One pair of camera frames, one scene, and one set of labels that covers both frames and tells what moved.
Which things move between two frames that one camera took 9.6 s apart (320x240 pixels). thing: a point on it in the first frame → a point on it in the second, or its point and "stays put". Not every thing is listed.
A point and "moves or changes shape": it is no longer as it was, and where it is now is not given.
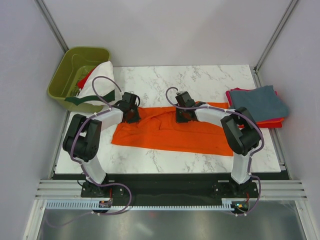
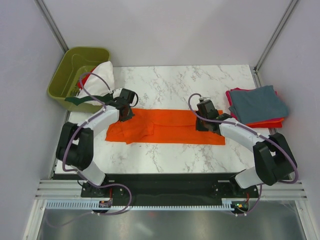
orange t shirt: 157,128 moves or changes shape
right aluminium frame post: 271,42 stays put
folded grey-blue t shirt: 263,103 stays put
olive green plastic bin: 74,65 stays put
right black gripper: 179,119 → 198,127
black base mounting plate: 136,188 stays put
